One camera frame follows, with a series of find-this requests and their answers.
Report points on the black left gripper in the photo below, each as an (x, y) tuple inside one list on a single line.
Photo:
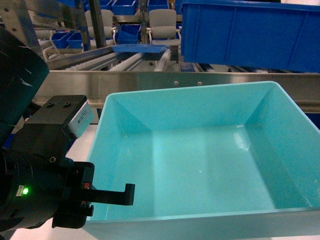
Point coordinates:
[(36, 177)]

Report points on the turquoise plastic bin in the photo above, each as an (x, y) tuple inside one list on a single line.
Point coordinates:
[(221, 162)]

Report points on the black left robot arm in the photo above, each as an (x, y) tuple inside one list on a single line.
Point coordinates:
[(22, 72)]

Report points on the large blue bin on shelf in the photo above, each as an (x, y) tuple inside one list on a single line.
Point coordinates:
[(267, 35)]

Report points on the flat blue bin lid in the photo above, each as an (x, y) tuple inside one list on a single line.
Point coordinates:
[(139, 48)]

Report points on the grey office chair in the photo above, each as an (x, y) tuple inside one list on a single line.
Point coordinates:
[(100, 28), (162, 28)]

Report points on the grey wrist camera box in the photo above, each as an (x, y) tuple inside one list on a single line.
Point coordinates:
[(80, 121)]

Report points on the steel shelf front rail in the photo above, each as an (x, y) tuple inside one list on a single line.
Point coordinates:
[(303, 88)]

